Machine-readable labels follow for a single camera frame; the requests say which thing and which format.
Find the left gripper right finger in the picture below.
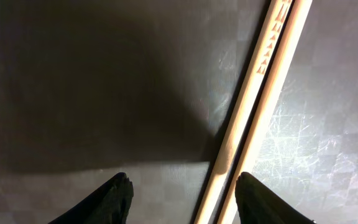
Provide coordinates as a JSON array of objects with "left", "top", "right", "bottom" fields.
[{"left": 235, "top": 172, "right": 315, "bottom": 224}]

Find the wooden chopstick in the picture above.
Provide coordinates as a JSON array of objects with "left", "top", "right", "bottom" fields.
[
  {"left": 218, "top": 0, "right": 312, "bottom": 223},
  {"left": 194, "top": 0, "right": 292, "bottom": 224}
]

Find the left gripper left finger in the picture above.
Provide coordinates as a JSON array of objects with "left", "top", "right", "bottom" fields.
[{"left": 50, "top": 172, "right": 134, "bottom": 224}]

